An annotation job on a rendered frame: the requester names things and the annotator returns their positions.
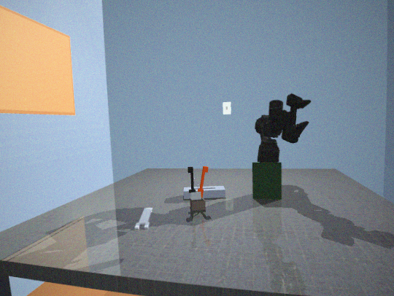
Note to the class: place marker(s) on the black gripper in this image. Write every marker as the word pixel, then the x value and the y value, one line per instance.
pixel 290 130

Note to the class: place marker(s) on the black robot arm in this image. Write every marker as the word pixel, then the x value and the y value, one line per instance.
pixel 268 150

